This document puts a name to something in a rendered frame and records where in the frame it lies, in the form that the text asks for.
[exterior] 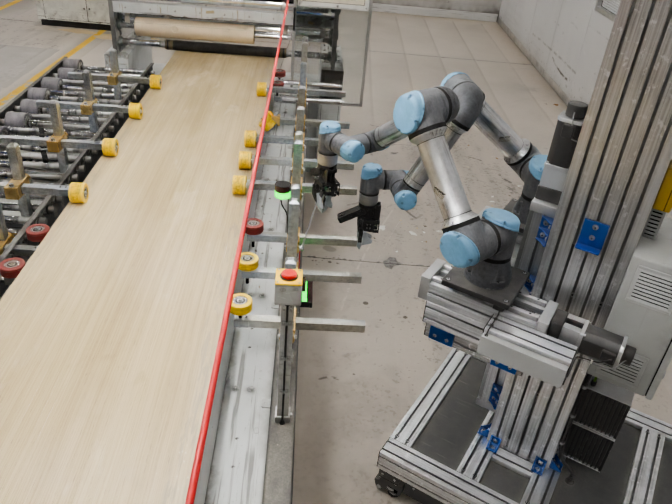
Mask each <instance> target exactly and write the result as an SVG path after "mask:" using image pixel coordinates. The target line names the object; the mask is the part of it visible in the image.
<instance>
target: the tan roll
mask: <svg viewBox="0 0 672 504"><path fill-rule="evenodd" d="M120 26H121V28H132V29H135V34H136V35H137V36H148V37H162V38H175V39H189V40H203V41H216V42H230V43H244V44H255V38H267V39H279V38H280V34H273V33H260V32H255V29H254V27H255V26H254V25H244V24H231V23H217V22H204V21H191V20H177V19H164V18H151V17H138V16H136V17H135V21H134V23H126V22H121V23H120ZM282 40H292V35H286V34H283V36H282Z"/></svg>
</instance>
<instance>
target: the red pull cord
mask: <svg viewBox="0 0 672 504"><path fill-rule="evenodd" d="M288 4H289V0H287V4H286V9H285V14H284V18H283V23H282V28H281V33H280V38H279V43H278V48H277V53H276V58H275V63H274V68H273V73H272V78H271V82H270V87H269V92H268V97H267V102H266V107H265V112H264V117H263V122H262V127H261V132H260V137H259V142H258V146H257V151H256V156H255V161H254V166H253V171H252V176H251V181H250V186H249V191H248V196H247V201H246V206H245V210H244V215H243V220H242V225H241V230H240V235H239V240H238V245H237V250H236V255H235V260H234V265H233V270H232V274H231V279H230V284H229V289H228V294H227V299H226V304H225V309H224V314H223V319H222V324H221V329H220V333H219V338H218V343H217V348H216V353H215V358H214V363H213V368H212V373H211V378H210V383H209V388H208V393H207V397H206V402H205V407H204V412H203V417H202V422H201V427H200V432H199V437H198V442H197V447H196V452H195V457H194V461H193V466H192V471H191V476H190V481H189V486H188V491H187V496H186V501H185V504H194V500H195V495H196V489H197V484H198V479H199V474H200V468H201V463H202V458H203V453H204V447H205V442H206V437H207V431H208V426H209V421H210V416H211V410H212V405H213V400H214V395H215V389H216V384H217V379H218V373H219V368H220V363H221V358H222V352H223V347H224V342H225V336H226V331H227V326H228V321H229V315H230V310H231V305H232V300H233V294H234V289H235V284H236V278H237V273H238V268H239V263H240V257H241V252H242V247H243V242H244V236H245V231H246V226H247V220H248V215H249V210H250V205H251V199H252V194H253V189H254V184H255V178H256V173H257V168H258V162H259V157H260V152H261V147H262V141H263V136H264V131H265V126H266V120H267V115H268V110H269V104H270V99H271V94H272V89H273V83H274V78H275V73H276V67H277V62H278V57H279V52H280V46H281V41H282V36H283V31H284V25H285V20H286V15H287V9H288Z"/></svg>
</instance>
